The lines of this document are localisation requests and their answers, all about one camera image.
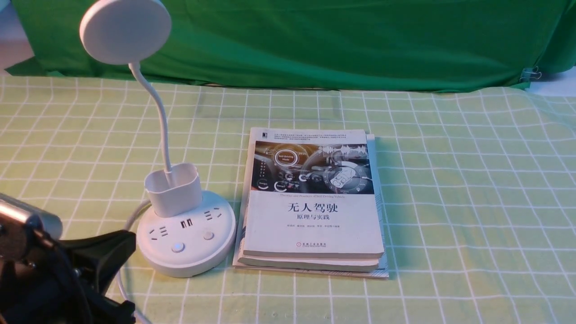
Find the white lamp power cable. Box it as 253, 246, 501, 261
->
115, 200, 153, 324

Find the green backdrop cloth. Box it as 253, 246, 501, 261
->
9, 0, 575, 93

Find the white desk lamp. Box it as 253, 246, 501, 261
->
79, 0, 236, 278

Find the metal binder clip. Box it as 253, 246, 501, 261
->
519, 66, 542, 83

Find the bottom light blue book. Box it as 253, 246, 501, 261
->
233, 135, 390, 279

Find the green checkered tablecloth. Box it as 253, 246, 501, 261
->
0, 76, 576, 324

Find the middle stacked book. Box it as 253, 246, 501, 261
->
237, 133, 383, 273

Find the white self-driving textbook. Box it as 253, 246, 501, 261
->
241, 127, 385, 259

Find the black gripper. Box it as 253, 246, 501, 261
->
1, 230, 136, 324

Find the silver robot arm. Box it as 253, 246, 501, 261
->
0, 193, 136, 324

